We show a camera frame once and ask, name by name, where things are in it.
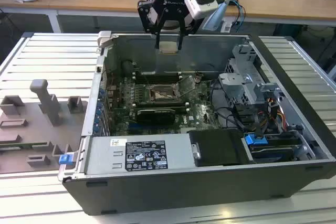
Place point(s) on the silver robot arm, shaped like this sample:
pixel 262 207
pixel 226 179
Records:
pixel 215 16

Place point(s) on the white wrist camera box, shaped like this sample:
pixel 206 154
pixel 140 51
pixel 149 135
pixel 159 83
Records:
pixel 199 5

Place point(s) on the CPU socket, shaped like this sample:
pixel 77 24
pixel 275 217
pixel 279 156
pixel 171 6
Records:
pixel 160 95

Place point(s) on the green motherboard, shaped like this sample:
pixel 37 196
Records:
pixel 202 113

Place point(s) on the hard disk in blue carrier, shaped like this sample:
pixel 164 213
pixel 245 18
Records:
pixel 273 150

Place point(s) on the open black PC case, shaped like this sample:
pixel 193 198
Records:
pixel 183 192

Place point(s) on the silver metal drive cage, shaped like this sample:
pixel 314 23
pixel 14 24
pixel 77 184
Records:
pixel 236 82

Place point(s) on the silver square CPU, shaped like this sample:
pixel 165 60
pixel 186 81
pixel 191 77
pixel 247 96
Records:
pixel 168 47

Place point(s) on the blue plastic latch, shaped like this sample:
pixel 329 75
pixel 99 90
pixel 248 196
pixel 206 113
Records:
pixel 65 159

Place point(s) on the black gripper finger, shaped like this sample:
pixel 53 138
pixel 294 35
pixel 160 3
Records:
pixel 180 41
pixel 157 41

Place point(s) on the white power adapter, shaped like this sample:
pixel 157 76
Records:
pixel 227 27

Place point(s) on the grey-brown parts rack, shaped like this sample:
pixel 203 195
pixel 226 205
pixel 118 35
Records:
pixel 26 134

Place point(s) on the black graphics card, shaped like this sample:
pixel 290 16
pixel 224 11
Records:
pixel 155 116

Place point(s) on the silver labelled power supply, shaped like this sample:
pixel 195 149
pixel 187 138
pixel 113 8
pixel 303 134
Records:
pixel 105 155

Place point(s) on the black RAM slot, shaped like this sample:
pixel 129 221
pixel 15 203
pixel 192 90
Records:
pixel 147 79
pixel 157 107
pixel 147 75
pixel 157 103

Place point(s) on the green RAM stick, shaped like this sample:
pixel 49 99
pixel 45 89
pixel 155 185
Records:
pixel 26 145

